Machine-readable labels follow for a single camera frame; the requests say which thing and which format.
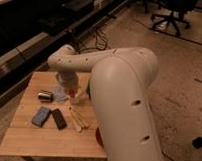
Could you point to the wooden stick tool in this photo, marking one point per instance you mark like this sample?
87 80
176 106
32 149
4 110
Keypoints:
79 122

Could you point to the long shelf bench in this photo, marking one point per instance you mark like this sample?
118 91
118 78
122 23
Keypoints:
30 30

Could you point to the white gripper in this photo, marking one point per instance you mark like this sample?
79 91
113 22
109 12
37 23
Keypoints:
67 79

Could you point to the black office chair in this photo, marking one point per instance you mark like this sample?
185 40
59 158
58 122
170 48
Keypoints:
178 8

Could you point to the blue cloth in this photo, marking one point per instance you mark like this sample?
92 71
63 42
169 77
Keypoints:
59 94

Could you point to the red pepper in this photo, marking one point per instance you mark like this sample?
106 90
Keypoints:
72 93

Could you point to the silver metal can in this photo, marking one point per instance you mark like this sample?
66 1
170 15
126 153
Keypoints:
45 96

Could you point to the wooden table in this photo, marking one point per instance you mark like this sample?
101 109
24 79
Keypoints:
24 139

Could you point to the blue sponge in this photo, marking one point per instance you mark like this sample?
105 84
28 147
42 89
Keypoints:
41 116

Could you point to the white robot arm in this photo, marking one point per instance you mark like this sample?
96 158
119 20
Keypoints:
118 87

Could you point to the red round object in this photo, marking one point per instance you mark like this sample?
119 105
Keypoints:
98 138

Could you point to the black box on floor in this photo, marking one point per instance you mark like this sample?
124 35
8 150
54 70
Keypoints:
197 142

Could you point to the black rectangular block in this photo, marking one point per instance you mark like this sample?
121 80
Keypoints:
59 120

